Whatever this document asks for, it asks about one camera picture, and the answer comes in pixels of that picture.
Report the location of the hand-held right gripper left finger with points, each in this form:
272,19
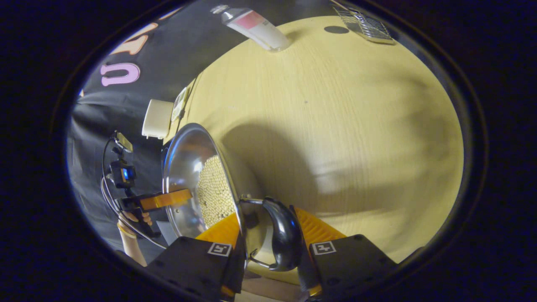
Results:
188,264

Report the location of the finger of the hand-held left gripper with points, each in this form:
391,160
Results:
168,199

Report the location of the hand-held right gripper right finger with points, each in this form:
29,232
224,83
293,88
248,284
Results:
352,264

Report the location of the black induction cooktop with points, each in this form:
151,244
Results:
168,234

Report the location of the white toaster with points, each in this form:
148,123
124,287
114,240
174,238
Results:
158,119

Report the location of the white divided bean dish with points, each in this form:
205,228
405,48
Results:
180,105

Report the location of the clear bottle with pink label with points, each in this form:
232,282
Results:
260,27

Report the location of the dark round table grommet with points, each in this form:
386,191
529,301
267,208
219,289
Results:
337,29

